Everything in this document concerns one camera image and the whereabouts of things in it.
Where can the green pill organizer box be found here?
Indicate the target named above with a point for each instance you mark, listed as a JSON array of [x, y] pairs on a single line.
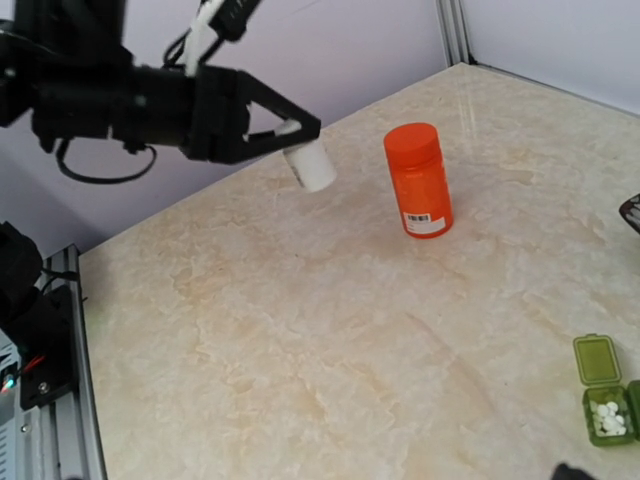
[[610, 407]]

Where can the left aluminium corner post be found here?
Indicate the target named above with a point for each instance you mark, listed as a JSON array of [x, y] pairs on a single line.
[[455, 33]]

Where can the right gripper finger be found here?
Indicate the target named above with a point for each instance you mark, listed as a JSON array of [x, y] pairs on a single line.
[[566, 472]]

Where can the black patterned tray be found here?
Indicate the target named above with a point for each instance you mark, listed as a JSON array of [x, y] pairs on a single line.
[[630, 212]]

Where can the aluminium front frame rail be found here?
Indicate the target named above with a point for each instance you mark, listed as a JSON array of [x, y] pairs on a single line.
[[49, 425]]

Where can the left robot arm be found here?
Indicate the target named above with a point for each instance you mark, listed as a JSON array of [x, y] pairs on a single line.
[[64, 63]]

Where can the white pill bottle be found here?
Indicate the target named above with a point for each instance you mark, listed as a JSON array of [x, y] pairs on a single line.
[[311, 166]]

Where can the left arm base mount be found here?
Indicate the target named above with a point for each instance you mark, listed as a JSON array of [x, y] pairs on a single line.
[[41, 327]]

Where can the red pill bottle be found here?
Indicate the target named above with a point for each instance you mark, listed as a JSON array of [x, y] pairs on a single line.
[[418, 175]]

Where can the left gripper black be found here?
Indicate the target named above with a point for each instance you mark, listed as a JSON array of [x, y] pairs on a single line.
[[220, 116]]

